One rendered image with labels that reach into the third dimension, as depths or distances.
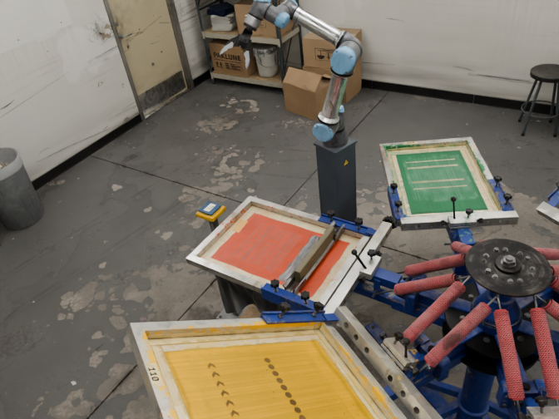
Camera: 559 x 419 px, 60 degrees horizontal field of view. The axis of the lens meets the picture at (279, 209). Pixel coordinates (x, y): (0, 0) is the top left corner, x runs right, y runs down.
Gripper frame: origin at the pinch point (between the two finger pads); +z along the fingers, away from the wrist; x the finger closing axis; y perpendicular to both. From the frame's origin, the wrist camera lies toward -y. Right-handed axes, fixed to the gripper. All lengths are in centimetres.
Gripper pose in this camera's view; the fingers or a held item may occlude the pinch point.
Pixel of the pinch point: (232, 62)
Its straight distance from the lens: 257.5
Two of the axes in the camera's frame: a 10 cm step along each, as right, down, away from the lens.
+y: 0.2, -3.8, 9.2
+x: -8.8, -4.4, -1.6
